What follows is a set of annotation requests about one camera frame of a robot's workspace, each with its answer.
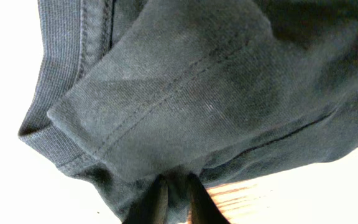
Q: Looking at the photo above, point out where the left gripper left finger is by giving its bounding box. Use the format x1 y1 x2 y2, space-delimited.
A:
123 175 168 224

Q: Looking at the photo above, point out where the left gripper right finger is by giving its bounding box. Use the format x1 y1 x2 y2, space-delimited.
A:
188 174 229 224

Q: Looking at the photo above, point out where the dark t-shirt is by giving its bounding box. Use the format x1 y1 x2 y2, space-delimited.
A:
18 0 358 223

